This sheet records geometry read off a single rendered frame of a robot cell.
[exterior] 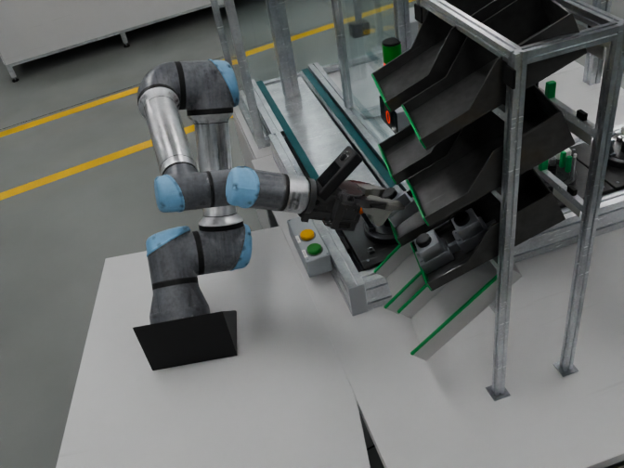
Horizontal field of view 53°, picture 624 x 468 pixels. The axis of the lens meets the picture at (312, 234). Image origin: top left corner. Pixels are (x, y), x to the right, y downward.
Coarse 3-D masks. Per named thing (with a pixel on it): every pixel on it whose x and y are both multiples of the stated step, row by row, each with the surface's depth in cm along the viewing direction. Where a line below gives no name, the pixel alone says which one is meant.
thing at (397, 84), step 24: (456, 0) 115; (480, 0) 116; (504, 0) 104; (432, 24) 118; (432, 48) 120; (456, 48) 108; (384, 72) 122; (408, 72) 119; (432, 72) 110; (384, 96) 118; (408, 96) 112
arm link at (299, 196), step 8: (296, 176) 123; (304, 176) 124; (296, 184) 121; (304, 184) 122; (296, 192) 121; (304, 192) 121; (288, 200) 128; (296, 200) 121; (304, 200) 122; (288, 208) 122; (296, 208) 122; (304, 208) 123
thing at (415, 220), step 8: (408, 192) 141; (416, 216) 136; (448, 216) 130; (392, 224) 137; (400, 224) 138; (408, 224) 136; (416, 224) 135; (424, 224) 130; (440, 224) 131; (400, 232) 136; (408, 232) 131; (416, 232) 131; (424, 232) 132; (400, 240) 132; (408, 240) 133
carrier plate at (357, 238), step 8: (360, 216) 180; (360, 224) 177; (344, 232) 175; (352, 232) 174; (360, 232) 174; (352, 240) 172; (360, 240) 171; (368, 240) 171; (352, 248) 169; (360, 248) 169; (376, 248) 168; (384, 248) 167; (392, 248) 167; (360, 256) 166; (368, 256) 166; (376, 256) 165; (384, 256) 165; (360, 264) 165; (368, 264) 163; (376, 264) 163
